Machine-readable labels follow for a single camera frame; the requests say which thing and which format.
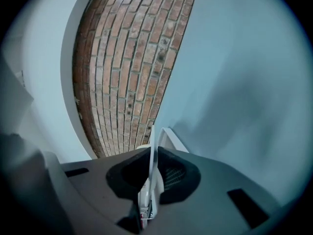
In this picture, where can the white table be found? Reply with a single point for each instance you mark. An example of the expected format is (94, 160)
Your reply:
(232, 45)

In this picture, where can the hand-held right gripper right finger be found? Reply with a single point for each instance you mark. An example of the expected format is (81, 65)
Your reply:
(210, 180)

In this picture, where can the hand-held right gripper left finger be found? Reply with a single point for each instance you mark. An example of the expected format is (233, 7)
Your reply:
(97, 187)

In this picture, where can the thin white item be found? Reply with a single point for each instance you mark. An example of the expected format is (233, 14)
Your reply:
(153, 160)

